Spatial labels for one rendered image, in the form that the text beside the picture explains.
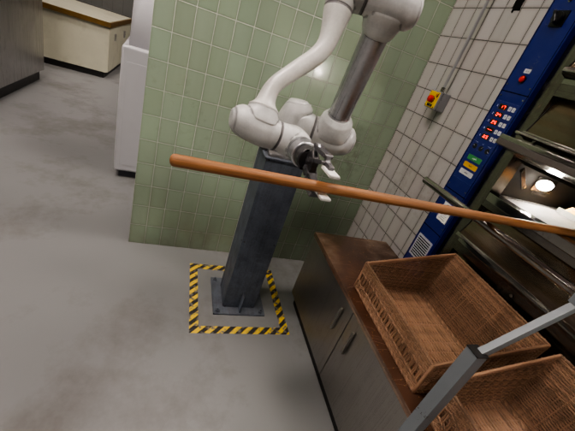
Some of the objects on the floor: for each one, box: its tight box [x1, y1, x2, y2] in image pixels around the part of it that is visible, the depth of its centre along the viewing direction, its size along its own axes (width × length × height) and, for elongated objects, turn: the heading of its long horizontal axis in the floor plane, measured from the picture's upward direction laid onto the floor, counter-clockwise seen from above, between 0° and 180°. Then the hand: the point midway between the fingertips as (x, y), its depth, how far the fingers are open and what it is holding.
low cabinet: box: [42, 0, 132, 78], centre depth 605 cm, size 190×234×88 cm
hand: (326, 184), depth 89 cm, fingers open, 6 cm apart
